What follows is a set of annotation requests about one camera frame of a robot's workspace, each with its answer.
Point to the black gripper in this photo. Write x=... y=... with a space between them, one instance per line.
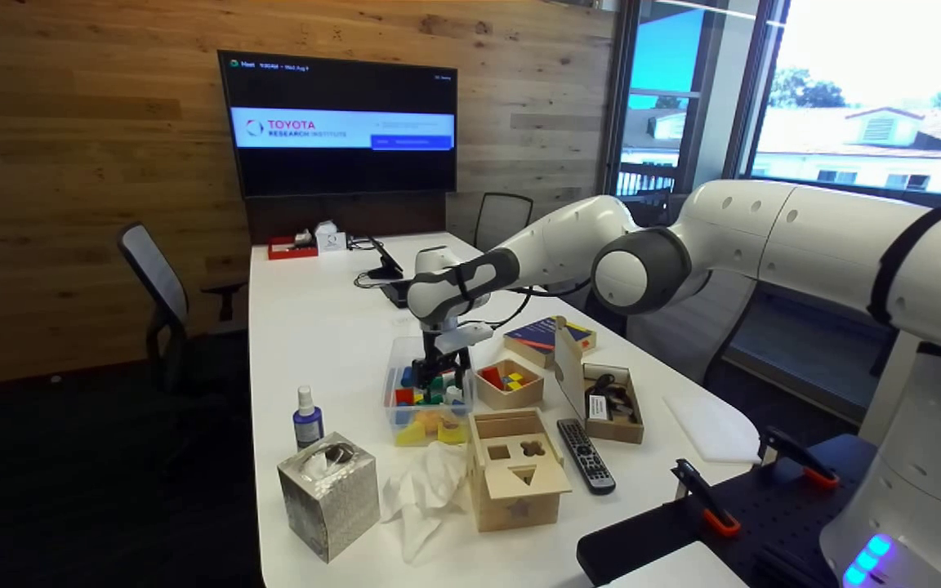
x=440 y=354

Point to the green wooden block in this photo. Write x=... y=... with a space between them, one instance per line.
x=449 y=390

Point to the clear plastic block container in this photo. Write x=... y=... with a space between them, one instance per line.
x=432 y=434

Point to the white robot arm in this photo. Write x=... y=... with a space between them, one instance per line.
x=800 y=233

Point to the red wooden block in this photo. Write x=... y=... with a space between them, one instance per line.
x=404 y=397

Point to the orange wooden block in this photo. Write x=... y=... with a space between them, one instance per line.
x=492 y=376

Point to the open cardboard box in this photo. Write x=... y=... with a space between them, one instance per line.
x=570 y=376

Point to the wooden shape sorter box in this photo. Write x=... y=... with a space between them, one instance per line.
x=522 y=490

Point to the silver tissue box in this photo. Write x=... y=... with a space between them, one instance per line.
x=327 y=508

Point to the flat red box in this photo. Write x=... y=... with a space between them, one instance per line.
x=293 y=251

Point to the small wooden tray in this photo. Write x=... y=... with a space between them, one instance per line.
x=492 y=399

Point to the small black puck device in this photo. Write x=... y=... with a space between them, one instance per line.
x=397 y=296

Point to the crumpled clear plastic bag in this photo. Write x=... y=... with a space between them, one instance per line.
x=427 y=490

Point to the colourful wooden puzzle tray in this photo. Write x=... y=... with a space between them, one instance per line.
x=536 y=336

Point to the black tablet stand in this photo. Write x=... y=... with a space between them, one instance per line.
x=388 y=261

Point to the blue hand sanitizer bottle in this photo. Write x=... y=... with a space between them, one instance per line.
x=310 y=425

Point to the black remote control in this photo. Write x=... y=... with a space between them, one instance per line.
x=587 y=459

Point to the black mesh office chair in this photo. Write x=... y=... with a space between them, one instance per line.
x=504 y=218

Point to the dark wood cabinet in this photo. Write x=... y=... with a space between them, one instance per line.
x=385 y=215

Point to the black power adapter white label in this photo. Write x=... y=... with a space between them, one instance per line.
x=619 y=397

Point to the dark robot mounting stand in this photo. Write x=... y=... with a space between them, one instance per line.
x=644 y=541

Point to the white plastic board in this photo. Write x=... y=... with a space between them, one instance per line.
x=712 y=425

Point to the black clamp orange tips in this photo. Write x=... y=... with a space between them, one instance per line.
x=701 y=490
x=800 y=455

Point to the grey office chair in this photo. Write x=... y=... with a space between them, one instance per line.
x=153 y=265

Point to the dark framed glass window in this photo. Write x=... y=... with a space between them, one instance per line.
x=727 y=86

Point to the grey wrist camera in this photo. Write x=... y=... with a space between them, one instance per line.
x=469 y=336

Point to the wall television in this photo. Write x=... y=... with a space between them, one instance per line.
x=342 y=86

